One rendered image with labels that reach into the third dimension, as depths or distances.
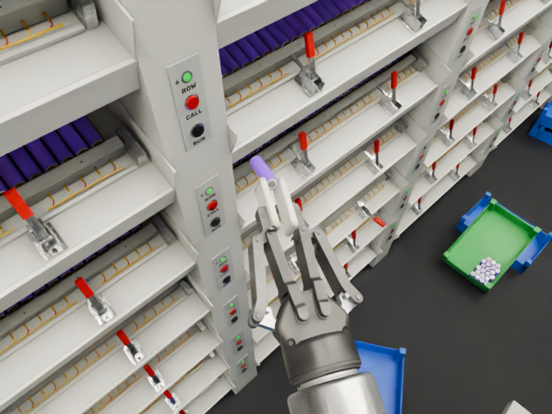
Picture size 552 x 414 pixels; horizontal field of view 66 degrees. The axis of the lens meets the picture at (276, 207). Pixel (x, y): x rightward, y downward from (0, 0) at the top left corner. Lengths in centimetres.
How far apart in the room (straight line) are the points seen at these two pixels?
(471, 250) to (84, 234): 156
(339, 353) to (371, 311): 124
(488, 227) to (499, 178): 39
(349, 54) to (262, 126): 22
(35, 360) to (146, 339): 23
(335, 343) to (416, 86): 75
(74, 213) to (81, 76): 19
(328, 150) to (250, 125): 28
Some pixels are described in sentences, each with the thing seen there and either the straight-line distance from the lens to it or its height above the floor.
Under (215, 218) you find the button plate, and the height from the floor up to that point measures 95.
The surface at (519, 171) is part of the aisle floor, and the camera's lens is 231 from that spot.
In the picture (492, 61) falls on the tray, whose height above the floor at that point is 70.
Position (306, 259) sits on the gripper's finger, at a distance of 49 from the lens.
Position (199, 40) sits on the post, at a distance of 49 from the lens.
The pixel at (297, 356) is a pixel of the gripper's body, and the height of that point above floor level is 108.
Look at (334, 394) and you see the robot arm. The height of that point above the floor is 109.
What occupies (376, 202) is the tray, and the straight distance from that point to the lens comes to 131.
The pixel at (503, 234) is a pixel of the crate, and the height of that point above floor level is 9.
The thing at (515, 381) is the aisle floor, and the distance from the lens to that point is 175.
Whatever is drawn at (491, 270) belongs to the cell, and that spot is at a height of 9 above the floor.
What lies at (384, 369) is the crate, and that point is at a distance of 160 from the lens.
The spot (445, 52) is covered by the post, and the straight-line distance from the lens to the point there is 107.
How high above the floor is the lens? 150
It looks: 53 degrees down
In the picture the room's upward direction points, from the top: straight up
